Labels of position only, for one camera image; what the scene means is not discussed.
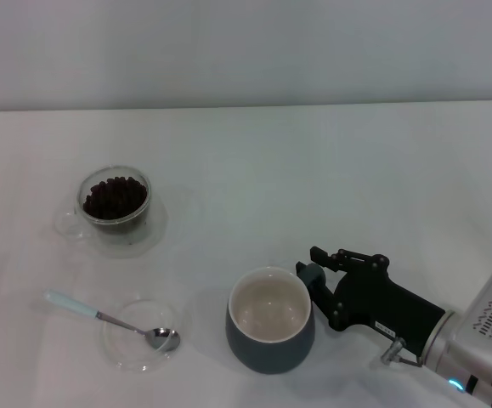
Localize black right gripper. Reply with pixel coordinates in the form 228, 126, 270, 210
295, 245, 457, 356

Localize dark grey ceramic mug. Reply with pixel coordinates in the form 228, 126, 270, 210
225, 262, 327, 376

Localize blue handled metal spoon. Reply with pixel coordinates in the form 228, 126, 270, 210
43, 290, 182, 354

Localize coffee beans pile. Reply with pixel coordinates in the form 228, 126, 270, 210
82, 176, 149, 223

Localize clear glass cup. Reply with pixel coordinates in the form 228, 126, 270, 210
54, 166, 152, 246

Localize small clear glass dish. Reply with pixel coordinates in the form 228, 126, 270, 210
100, 297, 186, 375

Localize right arm cable connector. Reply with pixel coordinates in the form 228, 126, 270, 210
378, 337, 425, 367

